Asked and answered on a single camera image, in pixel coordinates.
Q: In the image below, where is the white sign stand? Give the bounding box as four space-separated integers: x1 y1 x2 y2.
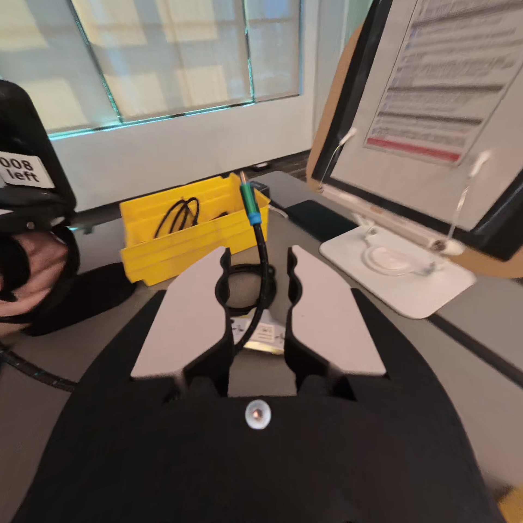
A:
319 127 492 320

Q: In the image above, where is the thin black cable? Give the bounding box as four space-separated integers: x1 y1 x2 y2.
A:
154 197 202 240

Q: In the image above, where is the black braided green-plug hdmi cable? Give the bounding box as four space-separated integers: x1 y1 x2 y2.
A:
0 171 275 394

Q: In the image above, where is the person's left hand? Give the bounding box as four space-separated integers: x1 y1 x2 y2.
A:
0 234 69 325

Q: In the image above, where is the small grey hdmi port box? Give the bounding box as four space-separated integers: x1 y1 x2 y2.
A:
230 308 287 355

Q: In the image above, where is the black framed paper sign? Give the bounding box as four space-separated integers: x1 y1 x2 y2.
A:
311 0 523 262

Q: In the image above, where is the yellow plastic bin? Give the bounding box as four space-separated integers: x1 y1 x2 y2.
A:
119 173 271 287

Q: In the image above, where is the coiled black cable white plug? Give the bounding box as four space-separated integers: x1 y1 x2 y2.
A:
221 263 279 316

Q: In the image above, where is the frosted glass window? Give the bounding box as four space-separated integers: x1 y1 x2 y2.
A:
0 0 304 137

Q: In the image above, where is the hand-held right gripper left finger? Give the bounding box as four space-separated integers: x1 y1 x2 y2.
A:
130 246 235 378

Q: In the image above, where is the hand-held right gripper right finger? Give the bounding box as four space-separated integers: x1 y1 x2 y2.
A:
285 245 387 377

